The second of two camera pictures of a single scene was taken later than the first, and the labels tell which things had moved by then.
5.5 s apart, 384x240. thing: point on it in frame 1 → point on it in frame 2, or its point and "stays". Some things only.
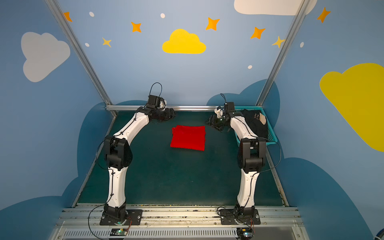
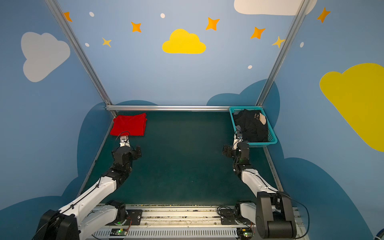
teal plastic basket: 272,135 stays
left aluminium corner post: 80,51 stays
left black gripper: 166,114 → 124,146
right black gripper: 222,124 → 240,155
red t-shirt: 191,137 → 135,125
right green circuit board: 244,233 stays
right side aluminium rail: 276,177 stays
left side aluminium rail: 93,162 stays
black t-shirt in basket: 253,118 stays
